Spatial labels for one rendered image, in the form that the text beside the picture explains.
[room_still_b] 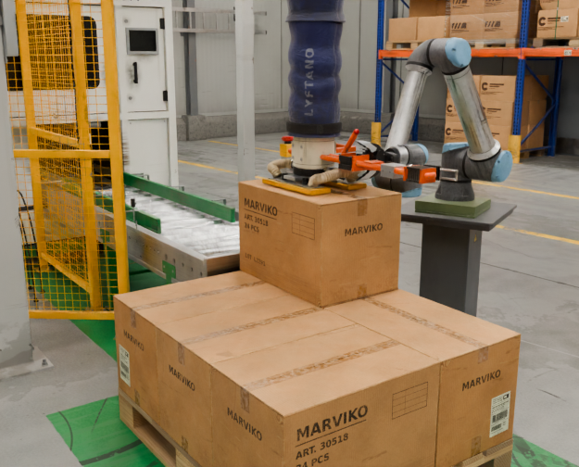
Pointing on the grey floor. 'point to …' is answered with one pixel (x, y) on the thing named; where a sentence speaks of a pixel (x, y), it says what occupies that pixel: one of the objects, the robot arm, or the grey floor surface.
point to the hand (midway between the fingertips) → (358, 161)
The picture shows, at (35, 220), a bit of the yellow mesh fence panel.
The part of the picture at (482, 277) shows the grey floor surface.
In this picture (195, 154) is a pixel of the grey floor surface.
